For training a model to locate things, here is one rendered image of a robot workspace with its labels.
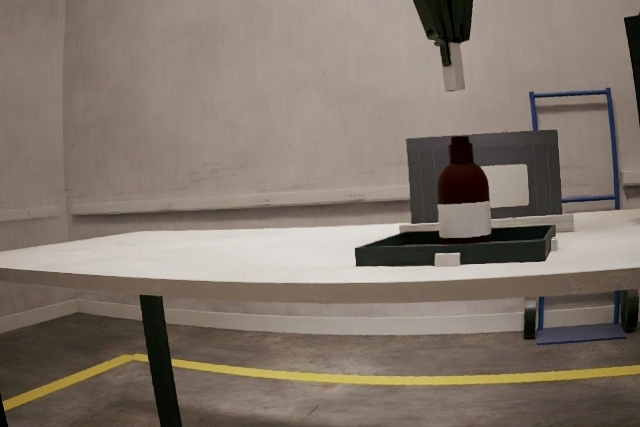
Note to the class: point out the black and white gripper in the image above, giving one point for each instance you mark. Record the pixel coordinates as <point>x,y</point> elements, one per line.
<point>443,26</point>

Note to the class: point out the dark brown bottle with white label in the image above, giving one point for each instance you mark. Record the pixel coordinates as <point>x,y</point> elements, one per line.
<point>463,197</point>

